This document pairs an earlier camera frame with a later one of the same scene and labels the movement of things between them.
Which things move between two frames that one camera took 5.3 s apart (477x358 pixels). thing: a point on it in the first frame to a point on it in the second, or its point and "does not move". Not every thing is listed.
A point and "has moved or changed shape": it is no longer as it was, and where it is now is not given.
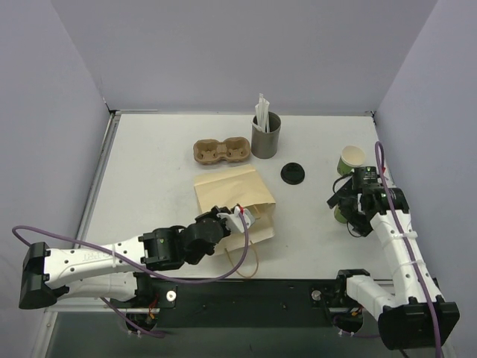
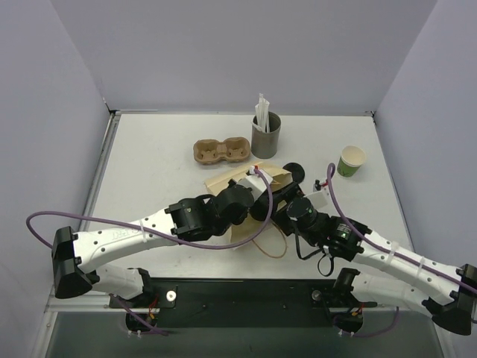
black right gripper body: (348, 202) to (285, 195)
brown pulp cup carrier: (210, 151) does not move
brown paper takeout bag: (244, 187) has moved or changed shape
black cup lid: (292, 173) does not move
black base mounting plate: (243, 302) does not move
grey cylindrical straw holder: (264, 145) does not move
